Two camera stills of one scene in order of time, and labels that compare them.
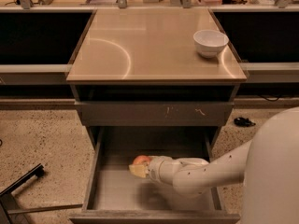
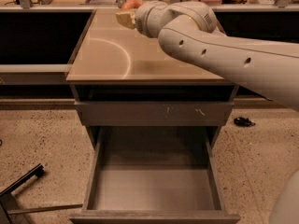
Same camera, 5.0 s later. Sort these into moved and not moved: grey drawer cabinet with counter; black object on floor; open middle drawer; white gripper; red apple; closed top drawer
Moved: red apple; white gripper
Not moved: open middle drawer; closed top drawer; black object on floor; grey drawer cabinet with counter
